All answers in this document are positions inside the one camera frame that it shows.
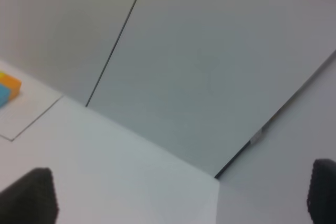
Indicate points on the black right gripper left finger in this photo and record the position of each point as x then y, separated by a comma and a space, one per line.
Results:
30, 199

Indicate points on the orange template block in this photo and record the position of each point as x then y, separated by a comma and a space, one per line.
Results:
12, 84

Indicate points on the blue template block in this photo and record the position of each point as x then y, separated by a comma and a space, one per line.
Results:
4, 95

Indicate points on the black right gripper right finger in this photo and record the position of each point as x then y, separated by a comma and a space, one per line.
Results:
321, 193

